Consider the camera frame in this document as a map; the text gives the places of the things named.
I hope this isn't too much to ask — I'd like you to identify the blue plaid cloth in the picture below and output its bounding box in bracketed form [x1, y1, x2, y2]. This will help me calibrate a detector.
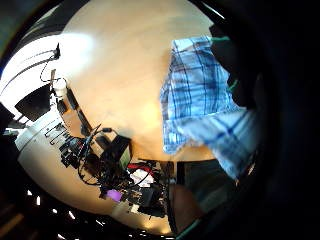
[159, 35, 262, 180]

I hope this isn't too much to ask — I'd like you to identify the the person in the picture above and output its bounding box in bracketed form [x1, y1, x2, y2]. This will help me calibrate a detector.
[176, 161, 241, 214]

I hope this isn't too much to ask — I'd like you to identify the black box device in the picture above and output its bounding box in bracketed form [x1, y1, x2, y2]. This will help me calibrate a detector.
[103, 134, 133, 170]

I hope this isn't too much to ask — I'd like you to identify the white paper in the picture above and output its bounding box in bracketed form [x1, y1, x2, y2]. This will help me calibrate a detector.
[130, 169, 155, 187]

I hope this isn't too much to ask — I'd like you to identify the long black bar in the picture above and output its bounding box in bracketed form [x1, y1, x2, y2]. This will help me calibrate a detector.
[65, 87, 94, 135]

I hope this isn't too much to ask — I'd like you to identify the tangle of black equipment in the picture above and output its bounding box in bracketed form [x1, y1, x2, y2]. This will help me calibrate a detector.
[45, 122, 168, 218]

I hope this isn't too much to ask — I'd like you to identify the white cup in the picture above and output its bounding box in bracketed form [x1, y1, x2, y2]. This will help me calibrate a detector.
[53, 79, 68, 99]

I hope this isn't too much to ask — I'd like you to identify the purple object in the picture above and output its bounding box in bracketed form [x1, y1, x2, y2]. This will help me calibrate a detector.
[105, 188, 123, 203]

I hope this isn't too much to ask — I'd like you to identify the black monitor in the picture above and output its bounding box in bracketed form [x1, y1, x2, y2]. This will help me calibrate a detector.
[14, 84, 52, 122]

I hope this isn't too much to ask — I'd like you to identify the black cable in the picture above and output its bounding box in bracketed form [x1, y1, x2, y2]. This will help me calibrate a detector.
[39, 55, 62, 84]

